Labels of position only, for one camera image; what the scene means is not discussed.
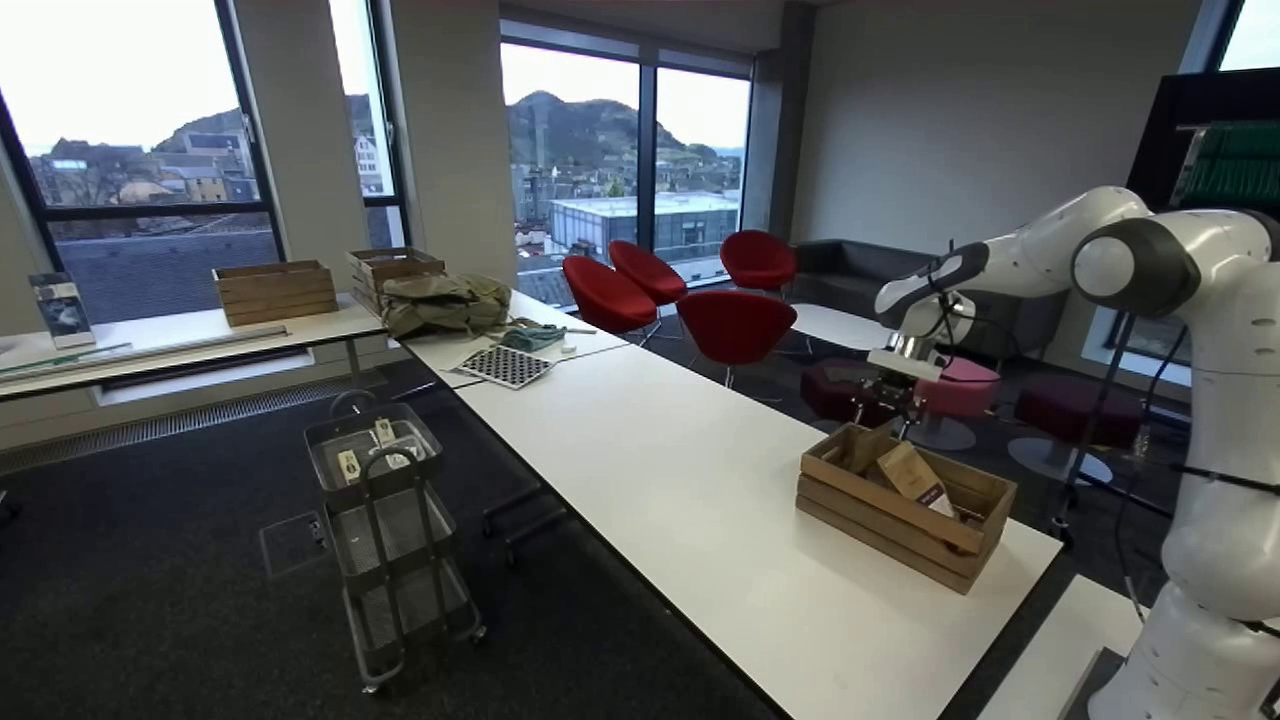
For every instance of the black shelf unit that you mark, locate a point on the black shelf unit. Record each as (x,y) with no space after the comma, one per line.
(1203,145)

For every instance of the maroon stool with white base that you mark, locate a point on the maroon stool with white base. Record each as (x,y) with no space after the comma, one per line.
(1083,406)

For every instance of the open wooden slat crate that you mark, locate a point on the open wooden slat crate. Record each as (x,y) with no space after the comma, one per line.
(389,264)

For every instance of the black white checkered mat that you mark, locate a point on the black white checkered mat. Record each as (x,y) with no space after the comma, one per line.
(506,367)

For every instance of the standing dark brochure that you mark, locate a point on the standing dark brochure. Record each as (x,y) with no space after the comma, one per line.
(61,310)

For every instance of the small white trolley item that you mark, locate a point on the small white trolley item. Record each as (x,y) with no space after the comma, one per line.
(389,445)
(349,465)

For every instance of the white side desk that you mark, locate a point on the white side desk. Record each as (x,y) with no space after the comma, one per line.
(184,337)

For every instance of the black tripod stand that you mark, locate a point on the black tripod stand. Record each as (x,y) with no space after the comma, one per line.
(1072,485)

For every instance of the dark grey sofa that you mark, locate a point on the dark grey sofa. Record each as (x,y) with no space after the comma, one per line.
(840,264)

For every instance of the pink stool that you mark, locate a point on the pink stool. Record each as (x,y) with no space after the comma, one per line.
(960,389)

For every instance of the closed wooden box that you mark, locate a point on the closed wooden box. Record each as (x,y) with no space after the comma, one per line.
(273,292)

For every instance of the olive green cloth bundle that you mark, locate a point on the olive green cloth bundle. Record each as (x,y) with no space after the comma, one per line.
(442,306)

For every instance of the white coffee table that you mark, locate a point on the white coffee table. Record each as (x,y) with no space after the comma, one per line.
(832,325)

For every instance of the red lounge chair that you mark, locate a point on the red lounge chair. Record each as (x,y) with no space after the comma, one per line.
(757,259)
(734,325)
(605,296)
(650,269)

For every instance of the dark maroon pouf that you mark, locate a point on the dark maroon pouf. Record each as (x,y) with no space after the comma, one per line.
(832,389)

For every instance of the green folded cloth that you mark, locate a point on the green folded cloth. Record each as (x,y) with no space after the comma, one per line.
(534,334)

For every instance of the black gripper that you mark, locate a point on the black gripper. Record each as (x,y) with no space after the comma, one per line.
(902,392)

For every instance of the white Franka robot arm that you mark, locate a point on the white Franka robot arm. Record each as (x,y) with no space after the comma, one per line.
(1227,400)

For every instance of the small brown carton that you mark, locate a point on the small brown carton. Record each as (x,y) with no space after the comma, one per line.
(910,472)

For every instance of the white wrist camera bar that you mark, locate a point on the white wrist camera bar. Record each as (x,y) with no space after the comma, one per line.
(905,360)

